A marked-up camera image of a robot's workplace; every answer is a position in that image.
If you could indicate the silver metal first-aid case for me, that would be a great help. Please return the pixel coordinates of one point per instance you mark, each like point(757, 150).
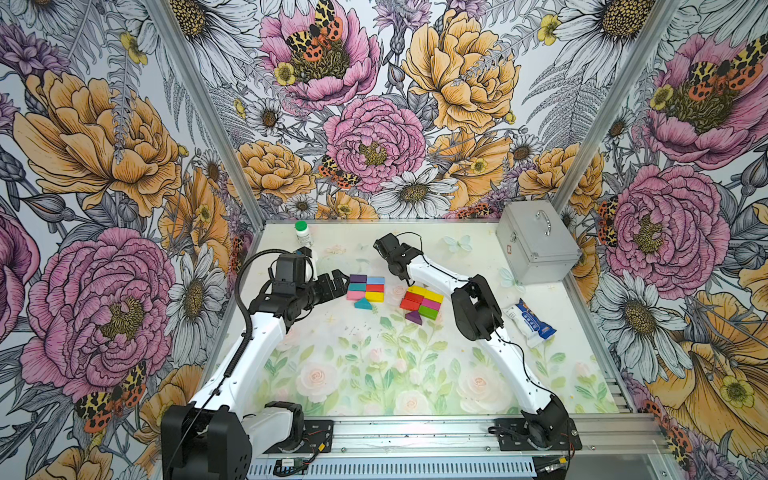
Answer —
point(536, 244)

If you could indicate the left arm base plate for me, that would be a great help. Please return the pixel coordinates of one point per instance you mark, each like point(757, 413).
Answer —
point(316, 437)

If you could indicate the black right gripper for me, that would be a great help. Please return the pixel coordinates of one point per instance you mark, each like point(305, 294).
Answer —
point(406, 247)

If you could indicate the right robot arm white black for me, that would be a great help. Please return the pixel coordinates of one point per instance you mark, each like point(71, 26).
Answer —
point(478, 318)

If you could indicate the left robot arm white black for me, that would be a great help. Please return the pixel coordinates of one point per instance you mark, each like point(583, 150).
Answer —
point(213, 436)

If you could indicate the small circuit board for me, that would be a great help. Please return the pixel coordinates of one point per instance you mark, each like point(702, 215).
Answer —
point(288, 467)

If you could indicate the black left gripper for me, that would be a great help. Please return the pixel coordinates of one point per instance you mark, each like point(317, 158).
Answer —
point(327, 291)

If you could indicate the pink block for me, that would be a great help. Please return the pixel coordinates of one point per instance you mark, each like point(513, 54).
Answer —
point(355, 295)

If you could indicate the white bottle green cap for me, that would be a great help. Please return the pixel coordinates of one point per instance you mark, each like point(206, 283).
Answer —
point(303, 233)

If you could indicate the yellow block long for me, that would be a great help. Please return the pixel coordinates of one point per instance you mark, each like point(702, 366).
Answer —
point(417, 290)

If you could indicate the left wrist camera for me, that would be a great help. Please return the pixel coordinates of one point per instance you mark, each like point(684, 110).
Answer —
point(295, 267)

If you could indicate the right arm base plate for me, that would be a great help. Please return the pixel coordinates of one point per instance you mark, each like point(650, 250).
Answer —
point(518, 434)

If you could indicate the purple triangle block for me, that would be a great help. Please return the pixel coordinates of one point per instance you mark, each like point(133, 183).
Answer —
point(414, 317)

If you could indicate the green block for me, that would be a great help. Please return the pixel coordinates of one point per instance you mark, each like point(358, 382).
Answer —
point(428, 312)

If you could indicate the aluminium front rail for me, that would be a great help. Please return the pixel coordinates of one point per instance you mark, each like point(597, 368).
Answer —
point(615, 446)

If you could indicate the magenta block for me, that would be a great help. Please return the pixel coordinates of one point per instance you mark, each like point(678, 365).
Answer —
point(433, 305)

